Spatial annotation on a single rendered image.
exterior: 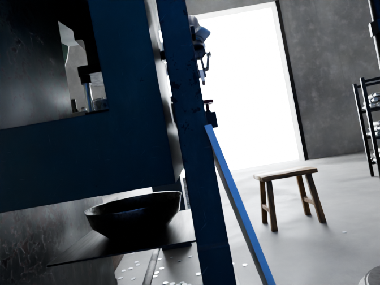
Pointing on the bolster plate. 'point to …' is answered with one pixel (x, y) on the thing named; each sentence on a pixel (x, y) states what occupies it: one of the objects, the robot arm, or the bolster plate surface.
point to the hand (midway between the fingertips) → (202, 77)
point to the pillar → (88, 97)
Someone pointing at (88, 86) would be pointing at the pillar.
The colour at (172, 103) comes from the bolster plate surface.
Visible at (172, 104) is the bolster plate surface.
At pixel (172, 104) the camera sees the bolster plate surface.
